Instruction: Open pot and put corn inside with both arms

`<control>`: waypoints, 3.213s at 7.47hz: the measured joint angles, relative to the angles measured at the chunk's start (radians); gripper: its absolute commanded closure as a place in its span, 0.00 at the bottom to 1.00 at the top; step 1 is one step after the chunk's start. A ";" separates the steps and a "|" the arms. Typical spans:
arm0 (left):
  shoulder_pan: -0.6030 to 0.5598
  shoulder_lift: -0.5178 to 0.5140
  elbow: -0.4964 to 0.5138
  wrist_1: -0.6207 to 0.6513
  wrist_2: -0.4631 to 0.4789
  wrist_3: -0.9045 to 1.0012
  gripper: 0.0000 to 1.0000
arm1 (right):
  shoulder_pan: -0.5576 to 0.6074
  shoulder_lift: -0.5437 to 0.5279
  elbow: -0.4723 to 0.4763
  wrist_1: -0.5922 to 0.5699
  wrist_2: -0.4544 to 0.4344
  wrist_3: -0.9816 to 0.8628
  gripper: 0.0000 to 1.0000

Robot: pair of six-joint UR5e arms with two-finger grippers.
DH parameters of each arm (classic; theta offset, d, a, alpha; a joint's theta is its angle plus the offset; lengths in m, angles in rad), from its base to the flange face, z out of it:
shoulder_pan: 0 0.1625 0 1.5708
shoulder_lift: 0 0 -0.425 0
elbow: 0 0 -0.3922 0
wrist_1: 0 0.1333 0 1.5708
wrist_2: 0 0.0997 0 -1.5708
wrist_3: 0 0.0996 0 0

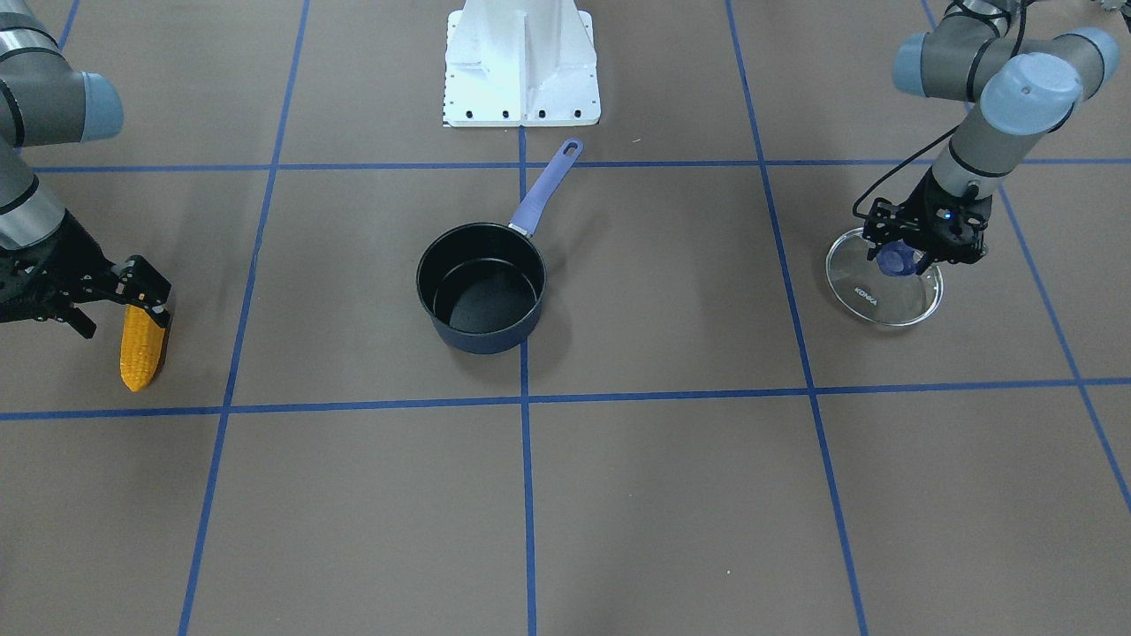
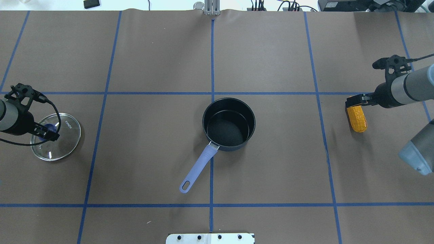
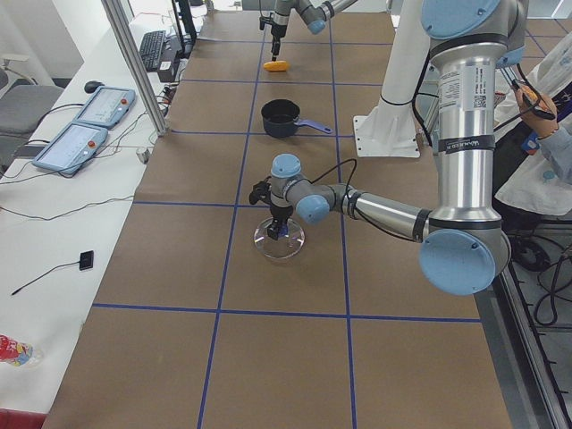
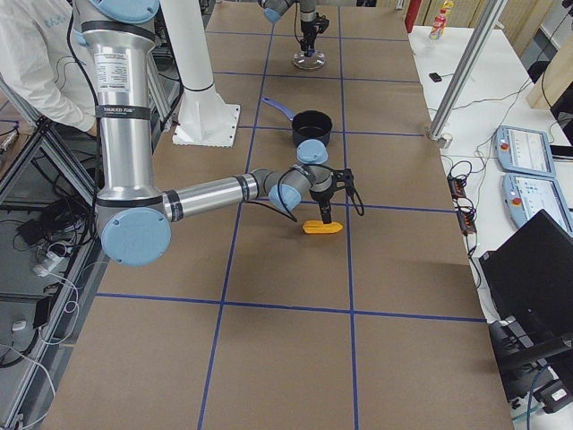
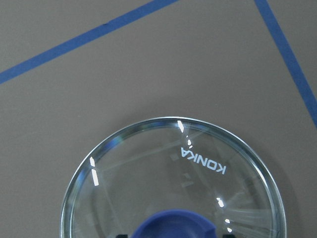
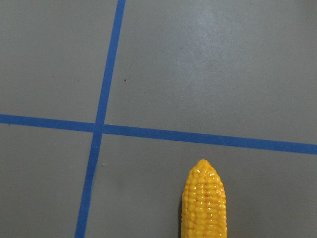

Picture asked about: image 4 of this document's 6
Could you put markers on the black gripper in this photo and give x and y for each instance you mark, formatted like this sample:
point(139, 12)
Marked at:
point(307, 27)
point(321, 195)

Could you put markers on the glass pot lid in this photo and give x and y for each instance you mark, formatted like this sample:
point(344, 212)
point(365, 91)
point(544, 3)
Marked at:
point(309, 63)

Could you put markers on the yellow toy corn cob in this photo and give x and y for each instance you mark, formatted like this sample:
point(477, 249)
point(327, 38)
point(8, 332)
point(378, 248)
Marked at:
point(317, 227)

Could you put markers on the dark blue saucepan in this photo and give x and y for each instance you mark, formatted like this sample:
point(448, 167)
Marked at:
point(305, 125)

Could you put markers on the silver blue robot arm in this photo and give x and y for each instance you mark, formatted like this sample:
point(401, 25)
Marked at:
point(134, 217)

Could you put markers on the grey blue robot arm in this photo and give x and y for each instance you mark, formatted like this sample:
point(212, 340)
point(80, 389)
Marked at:
point(274, 10)

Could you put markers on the drink bottle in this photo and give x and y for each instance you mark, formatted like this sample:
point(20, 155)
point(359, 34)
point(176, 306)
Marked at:
point(440, 20)

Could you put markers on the black power strip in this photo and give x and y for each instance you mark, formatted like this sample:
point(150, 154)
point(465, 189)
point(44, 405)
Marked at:
point(464, 207)

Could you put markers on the lower teach pendant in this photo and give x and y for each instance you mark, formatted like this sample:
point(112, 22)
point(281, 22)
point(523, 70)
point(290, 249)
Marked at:
point(526, 195)

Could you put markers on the teach pendant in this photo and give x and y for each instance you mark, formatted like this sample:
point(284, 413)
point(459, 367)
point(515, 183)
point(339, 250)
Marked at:
point(526, 195)
point(523, 151)

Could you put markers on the upper teach pendant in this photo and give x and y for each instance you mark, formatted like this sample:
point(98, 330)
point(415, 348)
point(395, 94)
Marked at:
point(523, 151)

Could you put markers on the black laptop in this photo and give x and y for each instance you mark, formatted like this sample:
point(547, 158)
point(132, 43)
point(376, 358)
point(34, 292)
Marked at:
point(532, 270)

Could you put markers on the person in white shirt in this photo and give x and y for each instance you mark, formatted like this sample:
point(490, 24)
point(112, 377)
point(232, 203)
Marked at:
point(43, 63)

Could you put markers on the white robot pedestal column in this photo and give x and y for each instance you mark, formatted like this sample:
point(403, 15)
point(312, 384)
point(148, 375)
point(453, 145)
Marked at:
point(204, 118)

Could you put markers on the aluminium frame post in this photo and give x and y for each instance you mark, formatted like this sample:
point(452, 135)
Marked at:
point(491, 14)

